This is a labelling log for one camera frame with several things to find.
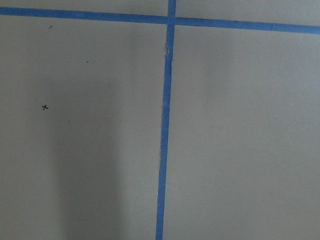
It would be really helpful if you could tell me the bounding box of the blue tape vertical strip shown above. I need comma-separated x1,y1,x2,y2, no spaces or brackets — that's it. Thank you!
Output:
155,0,176,240

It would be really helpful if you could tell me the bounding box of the blue tape horizontal strip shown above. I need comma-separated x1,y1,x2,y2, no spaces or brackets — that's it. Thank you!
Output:
0,7,320,35

